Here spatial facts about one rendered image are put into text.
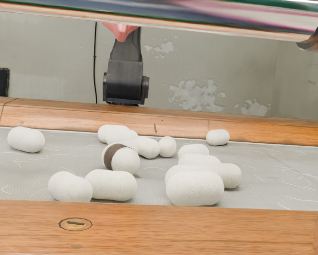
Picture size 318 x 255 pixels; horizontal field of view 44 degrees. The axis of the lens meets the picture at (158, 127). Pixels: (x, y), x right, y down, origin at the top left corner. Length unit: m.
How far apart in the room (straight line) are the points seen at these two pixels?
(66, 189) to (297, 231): 0.12
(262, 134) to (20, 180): 0.33
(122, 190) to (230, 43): 2.37
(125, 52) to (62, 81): 1.63
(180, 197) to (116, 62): 0.55
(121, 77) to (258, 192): 0.50
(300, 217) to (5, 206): 0.12
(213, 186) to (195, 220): 0.09
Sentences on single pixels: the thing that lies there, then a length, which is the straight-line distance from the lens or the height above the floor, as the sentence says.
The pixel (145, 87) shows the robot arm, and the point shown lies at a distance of 0.77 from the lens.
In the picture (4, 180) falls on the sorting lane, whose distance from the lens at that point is 0.29.
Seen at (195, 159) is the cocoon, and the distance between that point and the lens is 0.30.
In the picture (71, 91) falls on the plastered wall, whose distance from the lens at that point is 2.39.
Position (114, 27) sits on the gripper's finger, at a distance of 0.45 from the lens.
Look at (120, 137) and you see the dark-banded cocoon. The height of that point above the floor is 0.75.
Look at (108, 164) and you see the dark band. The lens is 0.30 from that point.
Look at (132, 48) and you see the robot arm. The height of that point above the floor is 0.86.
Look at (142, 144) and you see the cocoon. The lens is 0.36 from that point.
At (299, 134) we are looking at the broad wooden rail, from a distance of 0.55.
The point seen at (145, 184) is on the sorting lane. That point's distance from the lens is 0.29.
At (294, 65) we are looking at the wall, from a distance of 2.54.
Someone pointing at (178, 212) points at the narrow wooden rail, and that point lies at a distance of 0.17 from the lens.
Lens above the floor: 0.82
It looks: 8 degrees down
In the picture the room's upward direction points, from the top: 5 degrees clockwise
